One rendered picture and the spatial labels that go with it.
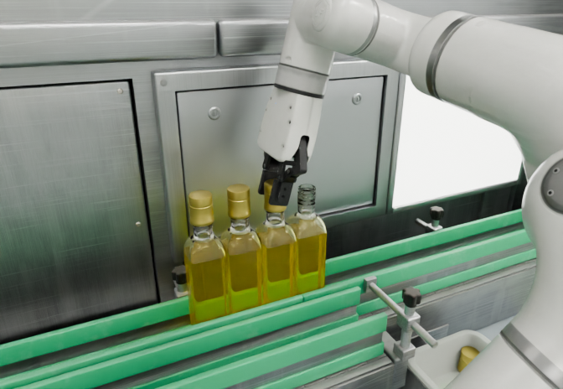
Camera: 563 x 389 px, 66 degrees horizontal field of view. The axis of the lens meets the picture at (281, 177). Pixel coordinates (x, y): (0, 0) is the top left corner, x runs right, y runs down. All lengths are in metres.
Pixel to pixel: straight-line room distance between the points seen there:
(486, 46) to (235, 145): 0.47
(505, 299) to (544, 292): 0.78
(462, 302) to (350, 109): 0.45
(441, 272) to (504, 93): 0.58
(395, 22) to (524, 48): 0.22
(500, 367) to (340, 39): 0.37
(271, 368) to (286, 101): 0.38
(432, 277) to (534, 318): 0.60
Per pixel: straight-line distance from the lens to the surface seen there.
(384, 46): 0.58
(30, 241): 0.82
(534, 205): 0.33
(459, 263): 0.95
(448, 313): 0.98
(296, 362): 0.68
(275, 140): 0.62
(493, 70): 0.40
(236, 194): 0.63
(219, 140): 0.75
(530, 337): 0.32
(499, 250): 1.02
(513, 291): 1.11
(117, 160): 0.76
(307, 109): 0.60
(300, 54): 0.60
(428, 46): 0.44
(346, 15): 0.53
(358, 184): 0.92
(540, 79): 0.39
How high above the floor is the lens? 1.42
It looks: 22 degrees down
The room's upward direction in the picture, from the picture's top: straight up
